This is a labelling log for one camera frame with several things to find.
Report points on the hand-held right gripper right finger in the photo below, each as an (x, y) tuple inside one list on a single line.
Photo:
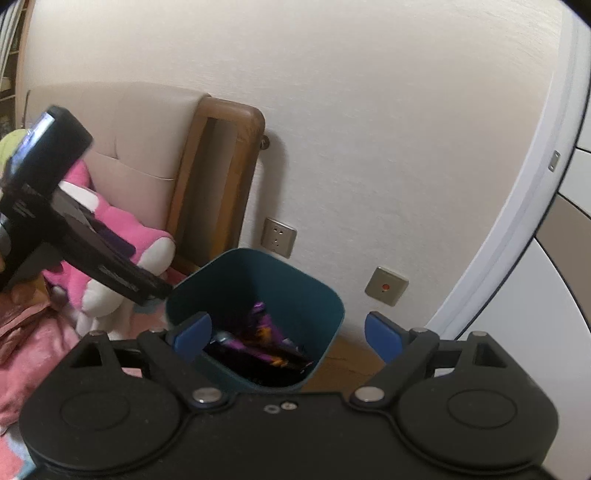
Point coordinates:
[(383, 340)]

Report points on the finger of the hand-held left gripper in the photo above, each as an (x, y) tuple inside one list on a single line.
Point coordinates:
[(92, 217), (120, 277)]

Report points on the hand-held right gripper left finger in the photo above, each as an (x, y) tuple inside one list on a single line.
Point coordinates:
[(194, 335)]

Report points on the purple chip packet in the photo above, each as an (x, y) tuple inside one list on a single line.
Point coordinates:
[(249, 349)]

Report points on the purple snack packet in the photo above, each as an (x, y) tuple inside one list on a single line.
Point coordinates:
[(263, 323)]

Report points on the teal plastic trash bin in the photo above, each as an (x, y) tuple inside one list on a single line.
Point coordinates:
[(295, 295)]

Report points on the green plush toy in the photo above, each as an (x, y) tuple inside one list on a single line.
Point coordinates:
[(9, 147)]

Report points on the wooden nightstand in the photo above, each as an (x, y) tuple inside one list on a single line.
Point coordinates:
[(346, 364)]

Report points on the pink plush bear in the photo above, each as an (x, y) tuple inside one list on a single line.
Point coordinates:
[(143, 235)]

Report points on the wooden shelf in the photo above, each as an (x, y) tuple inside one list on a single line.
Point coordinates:
[(7, 69)]

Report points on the folded dusty pink garment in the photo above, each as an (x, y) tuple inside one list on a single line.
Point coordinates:
[(18, 318)]

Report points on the pink fleece blanket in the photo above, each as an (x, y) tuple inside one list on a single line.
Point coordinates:
[(37, 374)]

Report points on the white and beige wardrobe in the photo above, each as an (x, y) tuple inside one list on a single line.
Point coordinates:
[(554, 277)]

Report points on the wall switch with red dot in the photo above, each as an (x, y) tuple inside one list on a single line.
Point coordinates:
[(387, 286)]

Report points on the wall socket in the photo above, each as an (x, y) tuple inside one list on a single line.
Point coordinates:
[(278, 237)]

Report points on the wooden bed frame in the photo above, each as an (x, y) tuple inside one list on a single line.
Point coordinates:
[(240, 138)]

